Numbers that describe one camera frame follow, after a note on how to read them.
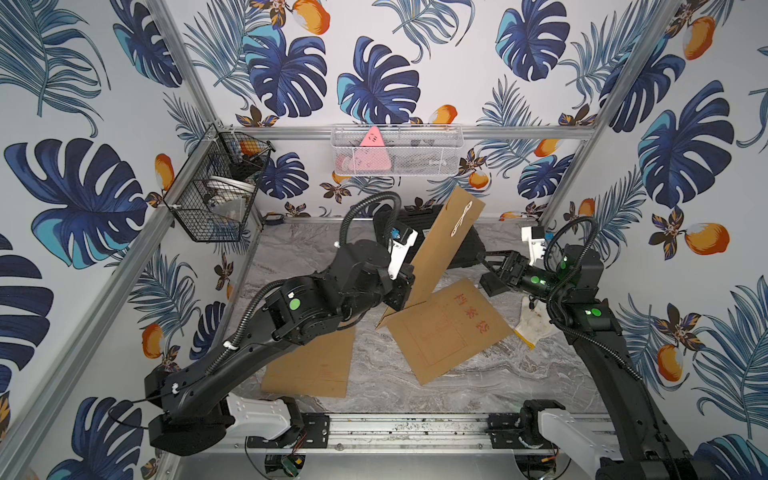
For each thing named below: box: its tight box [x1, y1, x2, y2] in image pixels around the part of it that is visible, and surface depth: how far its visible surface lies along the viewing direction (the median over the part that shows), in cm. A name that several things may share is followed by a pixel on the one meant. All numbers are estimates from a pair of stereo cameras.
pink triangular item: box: [353, 126, 392, 171], surface depth 92 cm
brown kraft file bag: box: [262, 327, 356, 398], surface depth 86 cm
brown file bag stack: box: [375, 277, 515, 386], surface depth 94 cm
